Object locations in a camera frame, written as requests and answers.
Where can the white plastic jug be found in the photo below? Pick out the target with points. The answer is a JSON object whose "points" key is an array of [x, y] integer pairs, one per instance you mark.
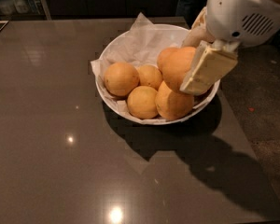
{"points": [[7, 7], [22, 6]]}

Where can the white bowl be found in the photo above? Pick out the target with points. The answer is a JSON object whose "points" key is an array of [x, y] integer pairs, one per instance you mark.
{"points": [[115, 52]]}

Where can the small hidden middle orange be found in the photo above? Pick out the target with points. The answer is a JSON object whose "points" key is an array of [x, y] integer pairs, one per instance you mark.
{"points": [[150, 76]]}

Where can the white paper liner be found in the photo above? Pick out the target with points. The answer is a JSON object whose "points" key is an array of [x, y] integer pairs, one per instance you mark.
{"points": [[137, 44]]}

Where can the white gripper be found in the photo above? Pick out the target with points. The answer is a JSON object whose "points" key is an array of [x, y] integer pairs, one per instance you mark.
{"points": [[239, 13]]}

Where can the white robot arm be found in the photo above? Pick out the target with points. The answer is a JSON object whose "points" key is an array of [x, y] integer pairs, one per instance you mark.
{"points": [[221, 28]]}

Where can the shelf post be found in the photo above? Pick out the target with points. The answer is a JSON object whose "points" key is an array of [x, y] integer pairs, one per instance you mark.
{"points": [[46, 9]]}

